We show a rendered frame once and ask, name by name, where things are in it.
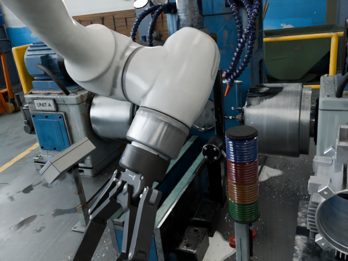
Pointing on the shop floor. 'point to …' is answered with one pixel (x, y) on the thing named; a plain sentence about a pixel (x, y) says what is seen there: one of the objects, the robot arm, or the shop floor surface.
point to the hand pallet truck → (6, 106)
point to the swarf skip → (296, 54)
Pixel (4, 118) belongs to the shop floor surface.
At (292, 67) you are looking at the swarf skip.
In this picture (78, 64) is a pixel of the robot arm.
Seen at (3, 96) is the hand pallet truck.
